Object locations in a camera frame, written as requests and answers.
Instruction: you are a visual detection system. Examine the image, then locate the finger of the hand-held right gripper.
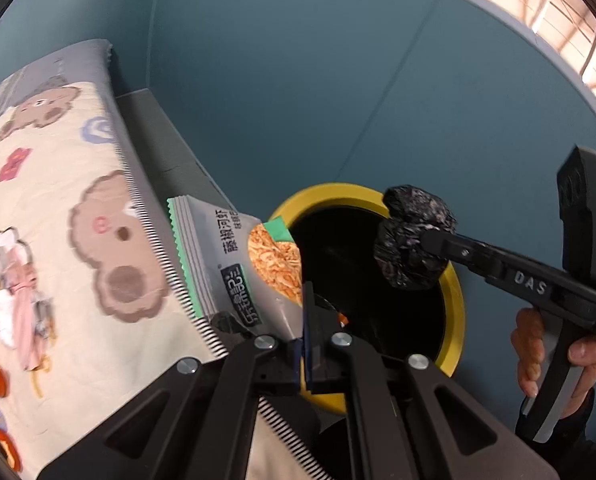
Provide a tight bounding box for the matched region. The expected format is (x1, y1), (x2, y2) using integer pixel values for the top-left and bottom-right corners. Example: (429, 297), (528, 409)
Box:
(420, 229), (596, 318)

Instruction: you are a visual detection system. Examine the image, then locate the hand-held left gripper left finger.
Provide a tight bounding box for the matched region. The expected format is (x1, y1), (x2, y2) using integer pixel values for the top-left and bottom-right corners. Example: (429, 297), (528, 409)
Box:
(37, 336), (304, 480)

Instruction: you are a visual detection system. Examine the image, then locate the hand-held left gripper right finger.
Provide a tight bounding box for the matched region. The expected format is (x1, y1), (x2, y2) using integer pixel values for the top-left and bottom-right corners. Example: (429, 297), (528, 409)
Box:
(302, 282), (562, 480)

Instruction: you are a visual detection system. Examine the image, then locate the yellow rimmed trash bin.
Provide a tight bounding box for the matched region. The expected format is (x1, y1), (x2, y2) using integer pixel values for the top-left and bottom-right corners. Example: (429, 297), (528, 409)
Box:
(268, 184), (466, 416)

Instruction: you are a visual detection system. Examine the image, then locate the black plastic bag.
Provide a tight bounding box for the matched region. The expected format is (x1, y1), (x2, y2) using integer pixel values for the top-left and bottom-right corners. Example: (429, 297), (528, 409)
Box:
(374, 184), (458, 291)

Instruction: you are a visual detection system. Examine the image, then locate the grey green snack packet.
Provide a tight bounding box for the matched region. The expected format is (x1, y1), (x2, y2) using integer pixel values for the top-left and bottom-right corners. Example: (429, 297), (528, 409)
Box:
(166, 196), (350, 357)

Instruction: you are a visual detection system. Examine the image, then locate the person's right forearm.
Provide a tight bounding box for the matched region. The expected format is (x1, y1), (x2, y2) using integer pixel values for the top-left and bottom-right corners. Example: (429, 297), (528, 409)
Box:
(558, 391), (596, 466)

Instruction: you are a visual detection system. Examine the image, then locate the person's right hand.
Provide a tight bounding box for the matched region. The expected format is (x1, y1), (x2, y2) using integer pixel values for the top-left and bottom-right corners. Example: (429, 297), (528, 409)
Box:
(510, 308), (596, 419)

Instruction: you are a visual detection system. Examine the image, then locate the window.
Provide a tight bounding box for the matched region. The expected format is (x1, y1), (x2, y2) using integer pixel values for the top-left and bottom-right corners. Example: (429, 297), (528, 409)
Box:
(459, 0), (596, 122)

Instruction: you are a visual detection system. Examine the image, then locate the printed bear blanket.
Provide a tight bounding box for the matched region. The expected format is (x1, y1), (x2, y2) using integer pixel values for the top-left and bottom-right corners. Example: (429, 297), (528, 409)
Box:
(0, 39), (331, 480)

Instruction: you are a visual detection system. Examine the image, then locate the grey upholstered bed frame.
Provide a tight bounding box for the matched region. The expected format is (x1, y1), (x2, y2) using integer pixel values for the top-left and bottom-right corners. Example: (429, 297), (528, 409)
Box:
(115, 88), (240, 212)

